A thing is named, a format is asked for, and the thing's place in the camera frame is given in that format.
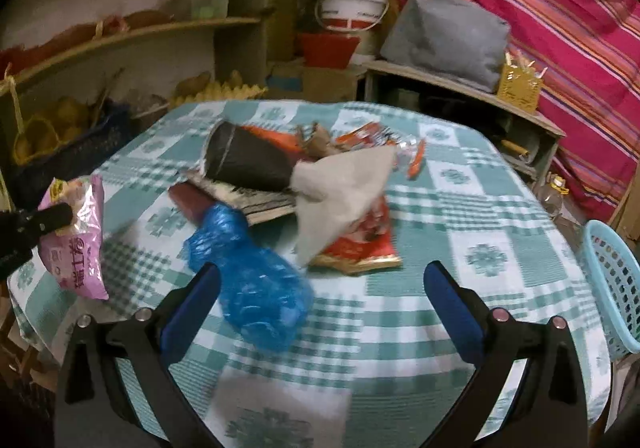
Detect pink snack bag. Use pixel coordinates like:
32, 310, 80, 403
38, 175, 108, 301

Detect blue plastic bag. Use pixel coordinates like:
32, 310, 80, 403
186, 203, 314, 353

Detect black round container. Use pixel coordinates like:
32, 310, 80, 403
200, 119, 294, 192

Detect black white patterned box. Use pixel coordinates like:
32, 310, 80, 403
182, 169, 295, 226

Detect red snack wrapper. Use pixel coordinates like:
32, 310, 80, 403
309, 195, 402, 275

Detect white paper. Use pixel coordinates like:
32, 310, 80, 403
290, 145, 396, 266

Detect dark blue crate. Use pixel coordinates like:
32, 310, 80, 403
3, 100, 137, 208

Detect light blue plastic basket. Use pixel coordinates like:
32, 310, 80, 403
579, 220, 640, 361

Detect oil bottle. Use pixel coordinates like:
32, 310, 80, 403
537, 174, 570, 220

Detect yellow egg tray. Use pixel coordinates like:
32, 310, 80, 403
168, 70, 268, 110

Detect grey low cabinet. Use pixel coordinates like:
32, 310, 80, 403
362, 60, 565, 191

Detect orange flat wrapper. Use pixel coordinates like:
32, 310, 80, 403
243, 125, 303, 153

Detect orange clear candy wrappers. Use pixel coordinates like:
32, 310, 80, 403
334, 122, 426, 180

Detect cardboard box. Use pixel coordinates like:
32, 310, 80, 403
265, 60, 367, 103

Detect brown crumpled paper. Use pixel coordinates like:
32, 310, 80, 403
295, 122, 347, 161

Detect yellow utensil holder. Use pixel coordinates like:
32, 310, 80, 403
497, 51, 548, 114

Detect red plastic basin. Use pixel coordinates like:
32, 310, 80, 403
297, 33, 360, 70

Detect grey pillow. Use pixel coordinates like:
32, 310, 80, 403
381, 0, 511, 93

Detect white plastic bucket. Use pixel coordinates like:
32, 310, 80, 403
314, 0, 390, 65

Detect pink striped curtain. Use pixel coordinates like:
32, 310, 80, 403
396, 0, 639, 220

